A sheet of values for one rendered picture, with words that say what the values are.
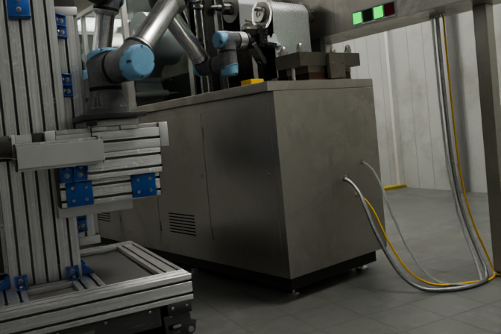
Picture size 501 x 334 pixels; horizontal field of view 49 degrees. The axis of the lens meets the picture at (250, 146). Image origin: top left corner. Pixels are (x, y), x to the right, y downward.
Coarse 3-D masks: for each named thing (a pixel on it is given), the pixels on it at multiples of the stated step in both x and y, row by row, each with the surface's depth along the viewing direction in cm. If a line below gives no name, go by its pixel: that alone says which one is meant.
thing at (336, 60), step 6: (330, 54) 245; (336, 54) 248; (342, 54) 250; (330, 60) 245; (336, 60) 247; (342, 60) 250; (330, 66) 245; (336, 66) 247; (342, 66) 250; (330, 72) 245; (336, 72) 247; (342, 72) 250; (330, 78) 247
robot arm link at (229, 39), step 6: (216, 36) 232; (222, 36) 230; (228, 36) 232; (234, 36) 234; (240, 36) 237; (216, 42) 233; (222, 42) 231; (228, 42) 233; (234, 42) 234; (240, 42) 237; (222, 48) 233; (228, 48) 233; (234, 48) 234
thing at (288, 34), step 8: (280, 24) 256; (288, 24) 259; (296, 24) 263; (304, 24) 266; (280, 32) 256; (288, 32) 259; (296, 32) 262; (304, 32) 266; (280, 40) 256; (288, 40) 259; (296, 40) 262; (304, 40) 266; (288, 48) 259; (304, 48) 266
